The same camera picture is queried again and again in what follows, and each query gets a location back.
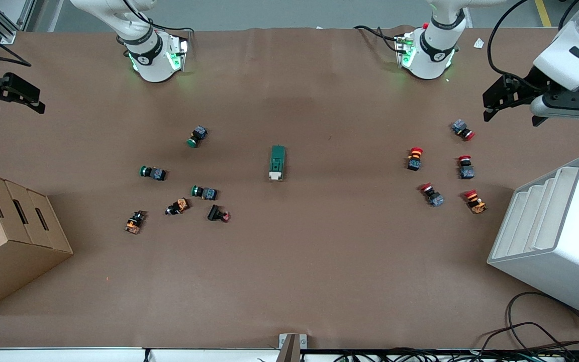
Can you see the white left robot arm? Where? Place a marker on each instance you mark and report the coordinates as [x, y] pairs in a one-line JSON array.
[[430, 58]]

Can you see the black push button orange block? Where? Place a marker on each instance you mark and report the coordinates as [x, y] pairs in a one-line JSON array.
[[135, 222], [178, 206]]

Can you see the green push button blue block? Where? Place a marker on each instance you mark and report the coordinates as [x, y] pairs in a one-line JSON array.
[[153, 173], [205, 192], [198, 136]]

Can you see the grey metal bracket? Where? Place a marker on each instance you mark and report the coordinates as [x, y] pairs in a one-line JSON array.
[[292, 347]]

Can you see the red push button blue block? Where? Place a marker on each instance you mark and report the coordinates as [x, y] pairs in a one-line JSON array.
[[466, 169], [432, 196], [462, 128]]

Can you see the brown cardboard box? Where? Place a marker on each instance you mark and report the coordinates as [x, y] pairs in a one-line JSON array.
[[13, 251]]

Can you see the brown table mat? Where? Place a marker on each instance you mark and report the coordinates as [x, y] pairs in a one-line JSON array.
[[319, 261]]

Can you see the red push button orange block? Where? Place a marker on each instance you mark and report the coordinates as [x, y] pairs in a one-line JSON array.
[[414, 160], [475, 202]]

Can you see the white stepped sorting rack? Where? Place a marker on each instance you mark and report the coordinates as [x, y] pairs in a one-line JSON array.
[[566, 241]]

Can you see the white table edge rail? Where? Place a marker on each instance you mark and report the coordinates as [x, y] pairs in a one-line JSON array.
[[68, 356]]

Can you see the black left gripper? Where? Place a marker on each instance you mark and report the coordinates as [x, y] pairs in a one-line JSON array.
[[535, 82]]

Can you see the white paper scrap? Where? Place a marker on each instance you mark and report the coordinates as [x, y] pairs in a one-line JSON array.
[[479, 43]]

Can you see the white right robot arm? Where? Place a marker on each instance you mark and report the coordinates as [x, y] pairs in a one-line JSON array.
[[154, 60]]

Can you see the black push button red block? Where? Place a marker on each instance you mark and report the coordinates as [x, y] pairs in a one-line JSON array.
[[215, 213]]

